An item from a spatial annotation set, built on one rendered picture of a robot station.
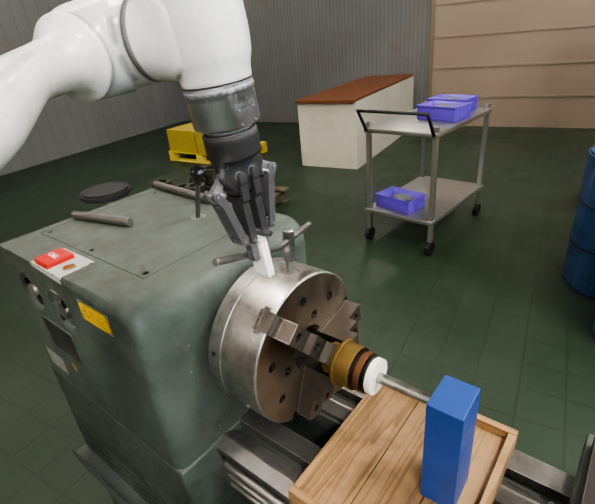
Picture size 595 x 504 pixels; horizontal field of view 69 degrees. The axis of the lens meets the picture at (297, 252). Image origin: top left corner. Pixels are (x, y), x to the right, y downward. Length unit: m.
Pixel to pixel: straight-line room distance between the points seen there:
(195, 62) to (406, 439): 0.79
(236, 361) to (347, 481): 0.32
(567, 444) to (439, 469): 1.49
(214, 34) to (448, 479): 0.75
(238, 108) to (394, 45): 7.61
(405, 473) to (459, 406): 0.24
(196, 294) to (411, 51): 7.43
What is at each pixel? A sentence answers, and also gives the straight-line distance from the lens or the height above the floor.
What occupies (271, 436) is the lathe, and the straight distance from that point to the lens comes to 1.03.
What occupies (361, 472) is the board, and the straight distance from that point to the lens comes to 0.94.
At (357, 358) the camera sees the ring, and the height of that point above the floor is 1.11.
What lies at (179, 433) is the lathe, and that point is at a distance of 0.96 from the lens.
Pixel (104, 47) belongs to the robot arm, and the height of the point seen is 1.65.
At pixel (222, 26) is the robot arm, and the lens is 0.54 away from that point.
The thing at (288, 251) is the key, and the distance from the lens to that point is 0.81.
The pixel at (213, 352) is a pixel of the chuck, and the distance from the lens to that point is 0.85.
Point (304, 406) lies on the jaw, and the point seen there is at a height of 0.98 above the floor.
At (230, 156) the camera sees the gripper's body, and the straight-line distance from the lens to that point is 0.58.
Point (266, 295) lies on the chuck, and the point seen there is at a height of 1.23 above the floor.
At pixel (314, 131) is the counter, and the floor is 0.47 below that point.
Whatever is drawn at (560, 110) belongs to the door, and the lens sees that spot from 7.80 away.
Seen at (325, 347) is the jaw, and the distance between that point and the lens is 0.81.
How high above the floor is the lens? 1.65
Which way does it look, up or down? 27 degrees down
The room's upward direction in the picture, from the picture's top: 6 degrees counter-clockwise
